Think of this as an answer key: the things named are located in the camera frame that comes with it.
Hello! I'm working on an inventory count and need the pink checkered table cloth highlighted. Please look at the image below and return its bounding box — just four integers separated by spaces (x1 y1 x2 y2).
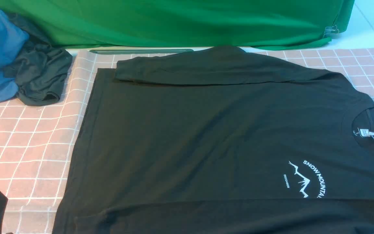
0 48 374 234

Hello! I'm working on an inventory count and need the dark gray crumpled garment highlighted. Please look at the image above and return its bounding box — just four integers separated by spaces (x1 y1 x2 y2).
3 12 73 106

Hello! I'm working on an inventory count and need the metal binder clip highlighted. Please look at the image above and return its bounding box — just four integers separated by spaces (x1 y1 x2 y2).
323 25 340 38

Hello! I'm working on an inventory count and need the green backdrop cloth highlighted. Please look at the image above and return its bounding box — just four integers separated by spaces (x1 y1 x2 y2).
0 0 355 50

